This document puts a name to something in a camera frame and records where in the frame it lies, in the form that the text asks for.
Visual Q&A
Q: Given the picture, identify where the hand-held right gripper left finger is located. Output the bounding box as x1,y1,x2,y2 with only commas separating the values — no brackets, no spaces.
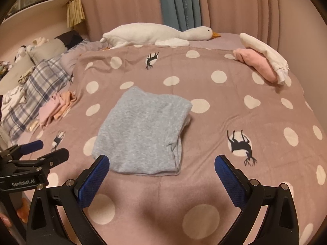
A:
26,154,111,245

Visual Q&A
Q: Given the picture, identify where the folded white garment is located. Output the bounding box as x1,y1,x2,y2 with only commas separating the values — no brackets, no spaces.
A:
240,33,290,85

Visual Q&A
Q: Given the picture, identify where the peach cloth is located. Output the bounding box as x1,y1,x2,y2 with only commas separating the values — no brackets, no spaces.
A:
52,90,77,120

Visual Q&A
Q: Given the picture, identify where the polka dot blanket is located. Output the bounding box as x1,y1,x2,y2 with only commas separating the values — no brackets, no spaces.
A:
23,41,327,245

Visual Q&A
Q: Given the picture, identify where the folded pink garment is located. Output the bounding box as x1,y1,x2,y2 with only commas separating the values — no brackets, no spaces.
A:
233,48,279,83

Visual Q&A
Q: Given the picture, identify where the small white plush toy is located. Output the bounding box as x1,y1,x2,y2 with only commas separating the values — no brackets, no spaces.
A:
27,37,49,51

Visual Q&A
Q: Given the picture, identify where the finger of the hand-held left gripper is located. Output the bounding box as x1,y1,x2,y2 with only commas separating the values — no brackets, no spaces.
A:
33,148,70,170
15,140,44,156

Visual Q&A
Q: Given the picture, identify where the plaid cloth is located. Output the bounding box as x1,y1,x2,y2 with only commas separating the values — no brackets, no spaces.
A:
0,56,74,146

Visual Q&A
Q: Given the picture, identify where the white shelf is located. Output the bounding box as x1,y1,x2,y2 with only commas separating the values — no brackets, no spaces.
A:
0,0,77,26

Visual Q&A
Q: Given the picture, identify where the yellow fringe hanging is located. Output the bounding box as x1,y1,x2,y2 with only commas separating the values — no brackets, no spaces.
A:
66,0,86,28

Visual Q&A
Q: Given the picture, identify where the white goose plush toy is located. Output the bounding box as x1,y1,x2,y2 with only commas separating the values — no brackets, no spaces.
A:
100,23,221,49

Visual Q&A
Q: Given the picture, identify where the blue curtain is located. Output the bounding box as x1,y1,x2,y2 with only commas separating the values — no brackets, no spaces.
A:
157,0,202,32

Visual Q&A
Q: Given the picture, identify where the dark pillow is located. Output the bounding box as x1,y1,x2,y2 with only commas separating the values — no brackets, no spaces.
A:
55,30,85,50

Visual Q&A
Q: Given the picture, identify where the grey sweatshirt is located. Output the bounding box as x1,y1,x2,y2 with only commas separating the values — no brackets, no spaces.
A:
91,87,193,176

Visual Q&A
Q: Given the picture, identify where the pink curtain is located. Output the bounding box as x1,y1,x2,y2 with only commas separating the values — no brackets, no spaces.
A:
74,0,322,64

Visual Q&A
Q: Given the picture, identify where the beige pillow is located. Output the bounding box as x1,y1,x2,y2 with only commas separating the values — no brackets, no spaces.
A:
0,53,36,90

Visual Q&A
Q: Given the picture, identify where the person's left hand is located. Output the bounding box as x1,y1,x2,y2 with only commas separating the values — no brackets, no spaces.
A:
0,201,28,230

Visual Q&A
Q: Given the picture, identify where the grey pillow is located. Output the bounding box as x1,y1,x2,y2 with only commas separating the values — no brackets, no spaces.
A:
28,39,68,64

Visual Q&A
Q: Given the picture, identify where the lilac bed sheet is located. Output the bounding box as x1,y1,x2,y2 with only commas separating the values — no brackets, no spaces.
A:
60,32,243,74

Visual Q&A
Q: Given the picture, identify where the black white plush toy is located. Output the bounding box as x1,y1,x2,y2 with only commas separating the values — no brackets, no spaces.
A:
14,45,28,63

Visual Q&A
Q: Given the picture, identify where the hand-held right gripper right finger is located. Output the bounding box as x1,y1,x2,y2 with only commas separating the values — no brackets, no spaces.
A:
214,154,300,245

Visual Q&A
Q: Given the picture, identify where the light pink cloth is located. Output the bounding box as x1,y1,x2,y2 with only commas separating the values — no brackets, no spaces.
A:
38,93,67,130

